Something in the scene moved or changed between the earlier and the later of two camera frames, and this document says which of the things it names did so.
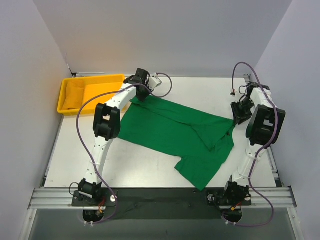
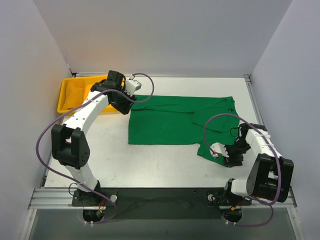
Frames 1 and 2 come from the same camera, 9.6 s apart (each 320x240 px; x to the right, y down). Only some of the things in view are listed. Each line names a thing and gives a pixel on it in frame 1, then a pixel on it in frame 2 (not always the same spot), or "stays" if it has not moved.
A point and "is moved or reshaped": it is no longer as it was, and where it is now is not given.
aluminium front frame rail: (262, 198) stays
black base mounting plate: (161, 203) stays
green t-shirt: (199, 142) is moved or reshaped
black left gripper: (142, 92) -> (124, 105)
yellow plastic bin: (75, 91) stays
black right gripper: (239, 114) -> (232, 158)
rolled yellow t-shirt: (74, 95) stays
